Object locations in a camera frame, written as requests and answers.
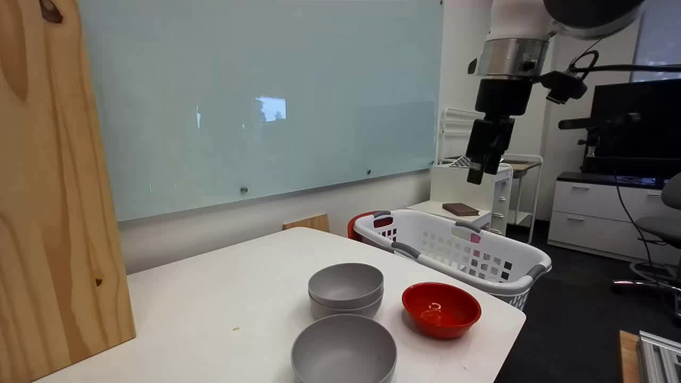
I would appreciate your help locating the aluminium rail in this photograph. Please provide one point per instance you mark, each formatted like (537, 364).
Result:
(661, 358)

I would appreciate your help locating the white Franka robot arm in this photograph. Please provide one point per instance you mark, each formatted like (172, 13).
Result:
(521, 22)

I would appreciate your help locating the black monitor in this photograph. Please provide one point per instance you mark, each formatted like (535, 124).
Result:
(634, 128)

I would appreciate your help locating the white drawer cabinet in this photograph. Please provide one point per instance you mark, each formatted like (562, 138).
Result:
(587, 213)

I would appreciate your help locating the white laundry basket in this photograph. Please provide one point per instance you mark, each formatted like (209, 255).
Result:
(460, 248)

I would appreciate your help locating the small cardboard box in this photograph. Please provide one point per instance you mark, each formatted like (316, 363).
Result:
(306, 225)

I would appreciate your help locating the white side table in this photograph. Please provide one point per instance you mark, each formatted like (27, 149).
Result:
(526, 165)

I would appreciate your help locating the black bar camera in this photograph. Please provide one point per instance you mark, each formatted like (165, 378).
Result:
(576, 123)

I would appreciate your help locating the red bowl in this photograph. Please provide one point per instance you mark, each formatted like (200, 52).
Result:
(440, 310)

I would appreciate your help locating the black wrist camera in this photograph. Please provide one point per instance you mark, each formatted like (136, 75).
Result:
(565, 86)

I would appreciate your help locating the light wooden board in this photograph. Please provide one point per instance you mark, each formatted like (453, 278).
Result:
(55, 213)

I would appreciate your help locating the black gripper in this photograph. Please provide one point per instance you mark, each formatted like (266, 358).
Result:
(497, 136)

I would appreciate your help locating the brown flat block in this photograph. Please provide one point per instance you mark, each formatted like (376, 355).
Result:
(460, 210)

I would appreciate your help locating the glass whiteboard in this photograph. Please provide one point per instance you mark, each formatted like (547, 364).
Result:
(269, 98)

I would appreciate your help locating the window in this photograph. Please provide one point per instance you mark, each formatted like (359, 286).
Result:
(661, 35)

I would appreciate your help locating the grey office chair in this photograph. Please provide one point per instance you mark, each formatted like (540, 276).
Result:
(670, 242)

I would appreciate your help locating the white shelf cart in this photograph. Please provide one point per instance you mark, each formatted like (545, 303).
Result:
(453, 187)

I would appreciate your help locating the wooden plank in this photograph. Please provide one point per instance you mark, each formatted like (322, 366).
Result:
(628, 358)

